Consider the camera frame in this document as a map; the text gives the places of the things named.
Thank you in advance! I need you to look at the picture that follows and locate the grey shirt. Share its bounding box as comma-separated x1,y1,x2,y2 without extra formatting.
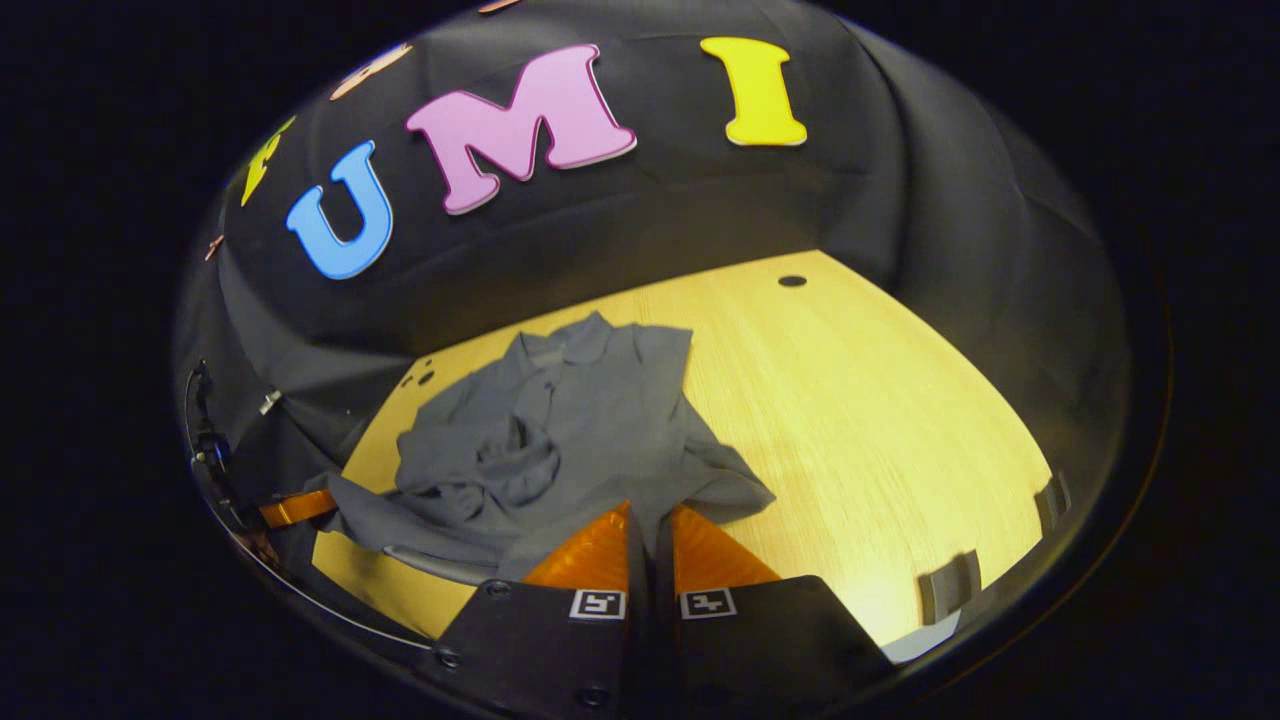
305,312,776,583

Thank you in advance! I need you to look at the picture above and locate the black backdrop cloth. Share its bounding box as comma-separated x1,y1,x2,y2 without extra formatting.
172,0,1136,601

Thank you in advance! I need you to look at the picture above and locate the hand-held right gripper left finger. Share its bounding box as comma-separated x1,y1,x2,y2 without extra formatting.
420,500,646,720

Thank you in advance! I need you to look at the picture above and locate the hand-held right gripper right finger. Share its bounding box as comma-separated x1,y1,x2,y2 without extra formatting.
655,503,896,720

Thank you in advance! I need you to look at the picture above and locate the dark table edge bracket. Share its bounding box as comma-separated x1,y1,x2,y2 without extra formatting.
1034,471,1073,538
917,549,984,627

